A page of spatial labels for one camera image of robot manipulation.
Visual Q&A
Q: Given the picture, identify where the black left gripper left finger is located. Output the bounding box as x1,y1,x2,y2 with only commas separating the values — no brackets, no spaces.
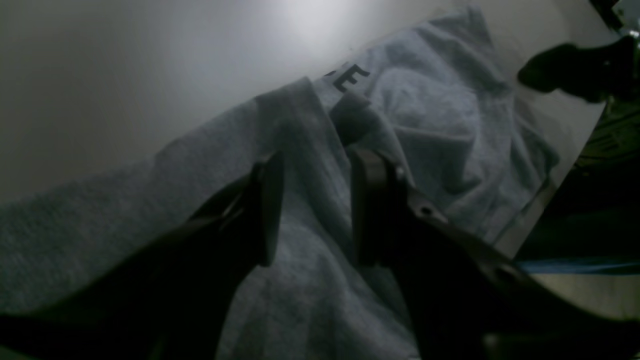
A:
1,152,285,360

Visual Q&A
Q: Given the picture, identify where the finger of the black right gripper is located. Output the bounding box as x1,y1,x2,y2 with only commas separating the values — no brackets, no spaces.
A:
518,35,637,103

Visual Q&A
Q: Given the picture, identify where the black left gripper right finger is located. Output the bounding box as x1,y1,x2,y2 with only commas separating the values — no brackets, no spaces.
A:
350,149,639,360

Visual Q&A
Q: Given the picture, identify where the grey T-shirt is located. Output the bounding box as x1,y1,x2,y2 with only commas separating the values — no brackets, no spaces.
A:
1,7,558,360

